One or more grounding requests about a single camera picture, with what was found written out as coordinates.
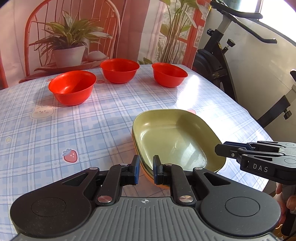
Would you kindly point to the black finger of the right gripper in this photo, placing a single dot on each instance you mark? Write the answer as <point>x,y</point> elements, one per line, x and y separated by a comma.
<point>244,155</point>
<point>253,145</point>

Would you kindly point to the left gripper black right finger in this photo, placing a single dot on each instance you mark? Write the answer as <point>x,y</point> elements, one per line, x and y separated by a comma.
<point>174,176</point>

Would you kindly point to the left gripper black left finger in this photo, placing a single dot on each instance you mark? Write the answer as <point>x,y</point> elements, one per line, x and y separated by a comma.
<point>111,182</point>

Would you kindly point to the green rectangular plate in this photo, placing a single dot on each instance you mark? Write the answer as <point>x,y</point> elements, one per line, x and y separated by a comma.
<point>176,136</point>

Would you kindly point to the red bowl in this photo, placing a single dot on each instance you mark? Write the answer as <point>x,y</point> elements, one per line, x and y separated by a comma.
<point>168,75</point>
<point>72,88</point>
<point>119,70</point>

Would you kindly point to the person's right hand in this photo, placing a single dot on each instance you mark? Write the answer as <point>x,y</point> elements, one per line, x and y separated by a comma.
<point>285,196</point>

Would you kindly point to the black exercise bike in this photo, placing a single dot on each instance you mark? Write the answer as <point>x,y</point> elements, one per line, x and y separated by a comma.
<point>210,61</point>

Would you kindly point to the printed backdrop curtain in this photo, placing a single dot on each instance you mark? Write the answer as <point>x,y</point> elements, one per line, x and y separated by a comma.
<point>40,38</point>

